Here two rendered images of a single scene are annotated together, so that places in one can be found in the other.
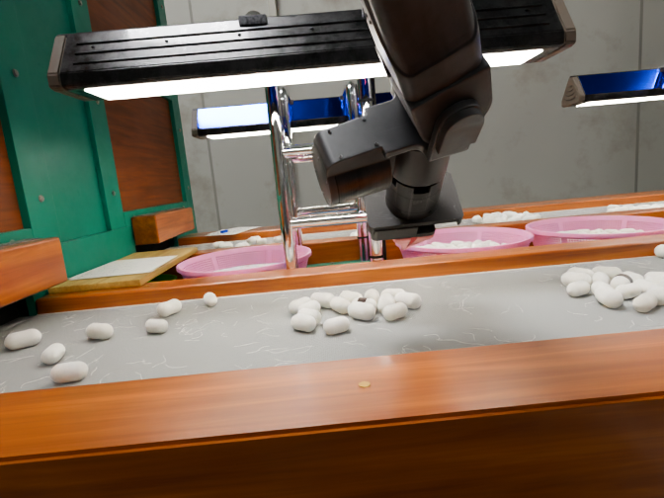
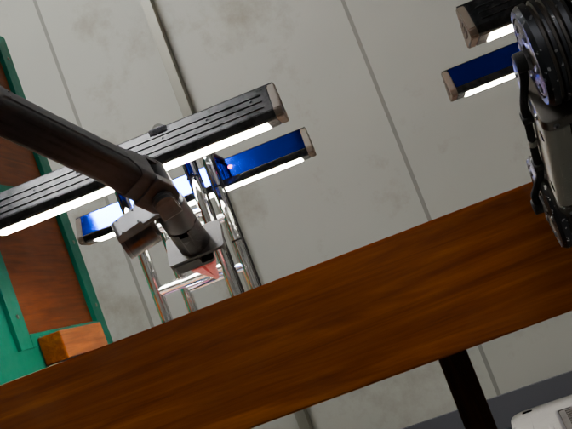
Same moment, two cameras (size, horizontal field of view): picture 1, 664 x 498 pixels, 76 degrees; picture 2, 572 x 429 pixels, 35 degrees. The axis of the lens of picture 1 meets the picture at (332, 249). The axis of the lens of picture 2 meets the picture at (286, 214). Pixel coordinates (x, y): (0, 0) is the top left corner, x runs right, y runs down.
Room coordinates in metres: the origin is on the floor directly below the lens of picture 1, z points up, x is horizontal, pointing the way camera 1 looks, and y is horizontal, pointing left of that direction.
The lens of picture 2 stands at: (-1.04, -0.43, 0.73)
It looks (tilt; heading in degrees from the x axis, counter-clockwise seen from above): 5 degrees up; 7
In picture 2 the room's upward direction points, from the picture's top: 21 degrees counter-clockwise
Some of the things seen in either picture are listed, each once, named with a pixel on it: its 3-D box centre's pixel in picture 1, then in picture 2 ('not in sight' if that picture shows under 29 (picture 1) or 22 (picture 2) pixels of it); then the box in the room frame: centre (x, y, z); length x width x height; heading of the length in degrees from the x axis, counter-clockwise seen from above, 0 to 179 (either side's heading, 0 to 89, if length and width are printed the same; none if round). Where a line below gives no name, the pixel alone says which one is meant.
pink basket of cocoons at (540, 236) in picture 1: (596, 246); not in sight; (0.85, -0.54, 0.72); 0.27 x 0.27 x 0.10
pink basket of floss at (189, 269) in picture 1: (248, 279); not in sight; (0.84, 0.18, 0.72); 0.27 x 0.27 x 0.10
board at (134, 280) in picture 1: (136, 266); not in sight; (0.83, 0.39, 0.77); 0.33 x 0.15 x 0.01; 1
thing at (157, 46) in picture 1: (312, 44); (125, 162); (0.56, 0.00, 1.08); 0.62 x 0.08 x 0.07; 91
